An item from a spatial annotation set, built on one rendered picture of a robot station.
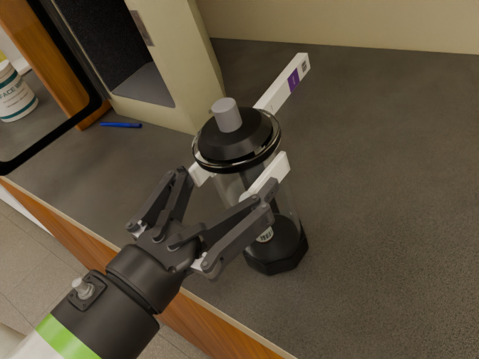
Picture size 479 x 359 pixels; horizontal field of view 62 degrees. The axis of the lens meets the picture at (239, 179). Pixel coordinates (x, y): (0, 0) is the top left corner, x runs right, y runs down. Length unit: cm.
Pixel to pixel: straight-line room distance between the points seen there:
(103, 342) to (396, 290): 37
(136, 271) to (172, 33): 53
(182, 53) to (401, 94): 44
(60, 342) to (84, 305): 3
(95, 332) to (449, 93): 72
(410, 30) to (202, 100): 49
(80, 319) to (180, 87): 56
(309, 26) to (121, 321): 91
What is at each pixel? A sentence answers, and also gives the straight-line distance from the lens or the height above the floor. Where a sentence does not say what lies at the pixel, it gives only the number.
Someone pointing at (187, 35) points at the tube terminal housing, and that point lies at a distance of 86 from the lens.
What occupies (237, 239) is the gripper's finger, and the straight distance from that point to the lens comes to 41.
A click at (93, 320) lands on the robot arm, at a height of 117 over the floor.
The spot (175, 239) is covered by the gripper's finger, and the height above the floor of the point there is 115.
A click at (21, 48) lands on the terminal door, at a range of 103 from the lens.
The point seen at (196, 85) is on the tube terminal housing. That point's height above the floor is 104.
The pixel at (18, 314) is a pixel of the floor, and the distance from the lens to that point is 234.
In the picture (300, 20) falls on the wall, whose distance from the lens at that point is 114.
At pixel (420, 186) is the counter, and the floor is 94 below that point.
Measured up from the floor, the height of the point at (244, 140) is 118.
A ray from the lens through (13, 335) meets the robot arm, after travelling 55.
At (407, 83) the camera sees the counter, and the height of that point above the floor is 94.
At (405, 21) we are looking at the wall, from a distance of 102.
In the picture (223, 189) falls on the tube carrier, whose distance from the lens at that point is 49.
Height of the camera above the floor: 145
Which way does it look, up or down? 42 degrees down
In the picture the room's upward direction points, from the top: 23 degrees counter-clockwise
